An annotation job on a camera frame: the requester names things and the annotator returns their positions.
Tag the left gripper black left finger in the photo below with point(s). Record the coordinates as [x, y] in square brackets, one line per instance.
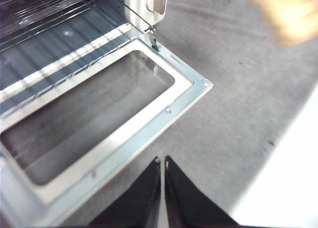
[139, 203]

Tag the beige oven timer knob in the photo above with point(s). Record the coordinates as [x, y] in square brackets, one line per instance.
[158, 0]

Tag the golden bread loaf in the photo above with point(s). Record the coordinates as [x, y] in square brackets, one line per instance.
[290, 17]

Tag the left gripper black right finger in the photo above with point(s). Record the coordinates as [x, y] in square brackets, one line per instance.
[188, 203]

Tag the cream Toshiba toaster oven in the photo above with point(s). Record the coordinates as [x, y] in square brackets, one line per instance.
[74, 31]

